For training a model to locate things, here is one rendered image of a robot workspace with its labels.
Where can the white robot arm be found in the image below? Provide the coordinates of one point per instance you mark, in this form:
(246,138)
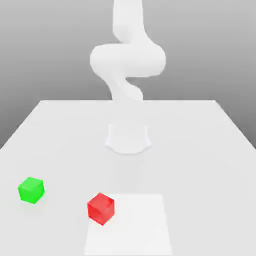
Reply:
(128,60)

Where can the small red cube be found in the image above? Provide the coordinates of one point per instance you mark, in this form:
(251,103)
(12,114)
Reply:
(101,209)

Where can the small green cube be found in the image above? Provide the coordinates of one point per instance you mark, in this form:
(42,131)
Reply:
(31,190)

